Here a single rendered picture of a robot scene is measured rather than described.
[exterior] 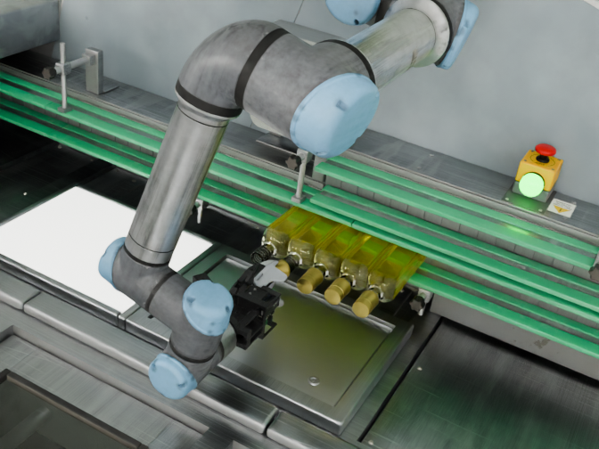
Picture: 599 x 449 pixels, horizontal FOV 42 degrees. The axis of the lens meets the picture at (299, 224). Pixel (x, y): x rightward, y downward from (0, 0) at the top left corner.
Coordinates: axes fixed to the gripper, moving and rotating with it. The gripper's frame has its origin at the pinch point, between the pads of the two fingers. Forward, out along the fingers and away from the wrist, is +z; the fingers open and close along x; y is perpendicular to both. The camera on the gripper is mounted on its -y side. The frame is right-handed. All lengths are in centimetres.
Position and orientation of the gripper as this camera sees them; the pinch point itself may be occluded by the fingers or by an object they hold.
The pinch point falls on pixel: (268, 272)
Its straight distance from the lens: 149.5
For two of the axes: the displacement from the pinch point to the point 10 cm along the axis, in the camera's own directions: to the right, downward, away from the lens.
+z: 4.7, -4.1, 7.8
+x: 1.2, -8.5, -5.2
